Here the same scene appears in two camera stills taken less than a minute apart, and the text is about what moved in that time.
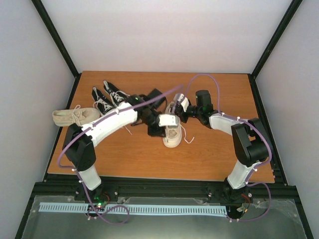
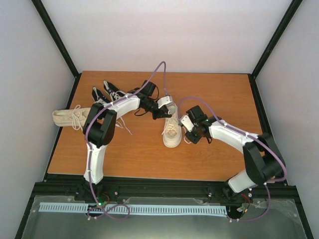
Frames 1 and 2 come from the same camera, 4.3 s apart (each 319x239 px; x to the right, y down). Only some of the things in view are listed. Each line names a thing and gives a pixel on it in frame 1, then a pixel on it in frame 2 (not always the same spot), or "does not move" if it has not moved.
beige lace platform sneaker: x=173 y=134 does not move
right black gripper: x=180 y=113 → x=194 y=139
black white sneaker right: x=117 y=96 does not move
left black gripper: x=153 y=132 → x=157 y=116
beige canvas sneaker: x=77 y=115 does not move
